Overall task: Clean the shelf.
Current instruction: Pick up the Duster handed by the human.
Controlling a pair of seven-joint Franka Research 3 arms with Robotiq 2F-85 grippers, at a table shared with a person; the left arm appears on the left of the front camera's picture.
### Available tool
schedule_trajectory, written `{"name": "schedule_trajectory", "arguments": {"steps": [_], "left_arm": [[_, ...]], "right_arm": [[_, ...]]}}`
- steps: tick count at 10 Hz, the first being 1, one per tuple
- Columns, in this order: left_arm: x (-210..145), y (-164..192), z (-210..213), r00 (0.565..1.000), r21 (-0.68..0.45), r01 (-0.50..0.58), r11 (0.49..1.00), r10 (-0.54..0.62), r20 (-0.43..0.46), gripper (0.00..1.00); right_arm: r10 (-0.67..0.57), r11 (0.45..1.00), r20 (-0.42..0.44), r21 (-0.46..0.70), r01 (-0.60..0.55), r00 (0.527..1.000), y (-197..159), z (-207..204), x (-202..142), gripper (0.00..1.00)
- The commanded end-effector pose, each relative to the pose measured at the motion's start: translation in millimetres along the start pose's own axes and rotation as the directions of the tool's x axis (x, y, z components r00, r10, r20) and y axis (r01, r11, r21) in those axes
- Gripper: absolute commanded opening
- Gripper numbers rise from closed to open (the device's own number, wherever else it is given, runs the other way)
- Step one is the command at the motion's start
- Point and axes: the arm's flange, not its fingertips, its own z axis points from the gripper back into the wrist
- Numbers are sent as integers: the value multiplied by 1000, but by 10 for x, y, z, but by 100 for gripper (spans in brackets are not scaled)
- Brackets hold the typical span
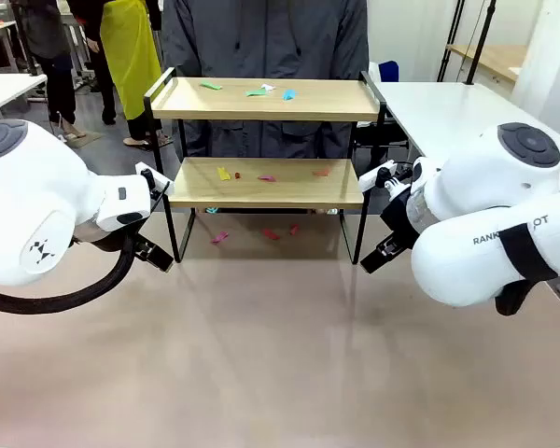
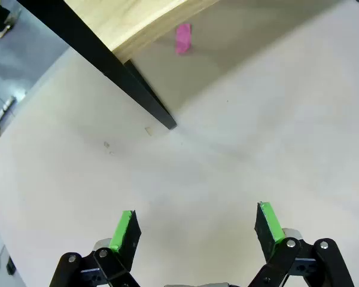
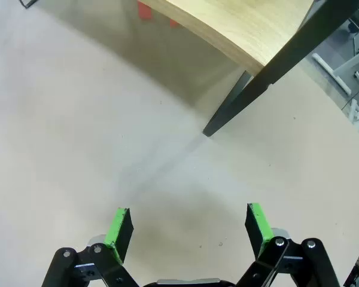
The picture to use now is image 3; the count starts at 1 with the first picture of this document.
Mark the large red paper scrap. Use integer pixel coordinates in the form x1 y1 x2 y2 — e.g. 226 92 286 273
136 0 154 21

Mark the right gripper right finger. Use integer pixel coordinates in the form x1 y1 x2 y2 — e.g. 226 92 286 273
235 202 339 287

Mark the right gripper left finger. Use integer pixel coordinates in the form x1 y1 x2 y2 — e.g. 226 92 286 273
41 207 135 287

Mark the white metal frame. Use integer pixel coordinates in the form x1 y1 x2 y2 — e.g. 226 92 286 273
312 8 359 123

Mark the two-tier wooden shelf black frame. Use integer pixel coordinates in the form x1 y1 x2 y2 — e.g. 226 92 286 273
17 0 359 138

